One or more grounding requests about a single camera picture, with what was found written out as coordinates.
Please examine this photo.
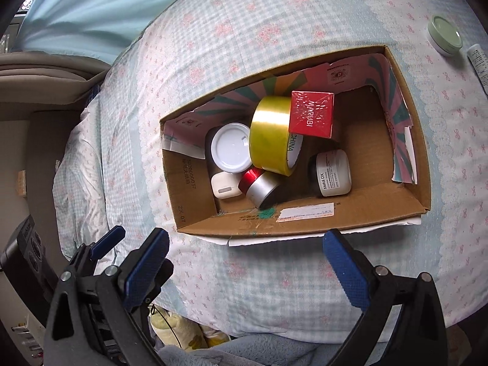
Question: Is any white earbud case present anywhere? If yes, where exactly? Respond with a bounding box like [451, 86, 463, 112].
[211, 172, 245, 199]

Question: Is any floral white pillow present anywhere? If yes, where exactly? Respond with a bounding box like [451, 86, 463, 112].
[53, 95, 115, 267]

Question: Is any red lid silver jar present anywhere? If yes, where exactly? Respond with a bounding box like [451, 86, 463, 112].
[238, 168, 280, 210]

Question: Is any thin black cable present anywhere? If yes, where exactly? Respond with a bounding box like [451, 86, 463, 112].
[149, 305, 184, 351]

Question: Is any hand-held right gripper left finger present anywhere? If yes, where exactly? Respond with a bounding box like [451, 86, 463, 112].
[45, 228, 170, 366]

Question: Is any light blue hanging cloth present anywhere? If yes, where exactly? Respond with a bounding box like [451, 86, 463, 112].
[17, 0, 218, 65]

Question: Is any dark jar with white label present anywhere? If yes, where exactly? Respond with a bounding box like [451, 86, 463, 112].
[308, 150, 351, 198]

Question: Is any window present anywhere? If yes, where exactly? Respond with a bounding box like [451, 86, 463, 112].
[0, 8, 31, 55]

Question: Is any yellow tape roll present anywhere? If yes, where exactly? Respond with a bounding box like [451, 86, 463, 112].
[249, 95, 304, 177]

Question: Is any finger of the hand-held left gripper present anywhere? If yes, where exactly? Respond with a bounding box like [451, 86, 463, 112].
[70, 226, 126, 280]
[139, 258, 174, 309]

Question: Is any cardboard box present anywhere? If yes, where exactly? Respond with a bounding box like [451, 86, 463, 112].
[159, 45, 432, 248]

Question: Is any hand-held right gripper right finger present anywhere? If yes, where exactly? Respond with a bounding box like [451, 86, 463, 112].
[323, 229, 449, 366]

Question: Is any white plastic bottle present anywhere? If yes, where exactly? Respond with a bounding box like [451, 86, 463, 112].
[467, 44, 488, 96]

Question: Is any green lid jar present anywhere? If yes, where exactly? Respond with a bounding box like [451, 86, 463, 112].
[427, 15, 463, 57]

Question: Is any white lid jar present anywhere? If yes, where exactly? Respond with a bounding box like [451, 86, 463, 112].
[206, 123, 253, 173]

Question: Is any grey fleece blanket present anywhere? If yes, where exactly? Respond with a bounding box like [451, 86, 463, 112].
[158, 333, 386, 366]

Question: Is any yellow printed cloth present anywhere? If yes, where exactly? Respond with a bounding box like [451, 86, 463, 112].
[150, 308, 230, 352]

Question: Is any brown curtain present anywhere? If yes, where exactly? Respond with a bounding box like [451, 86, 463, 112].
[0, 53, 111, 103]

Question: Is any small red carton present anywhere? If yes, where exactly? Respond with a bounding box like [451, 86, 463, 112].
[289, 91, 336, 140]

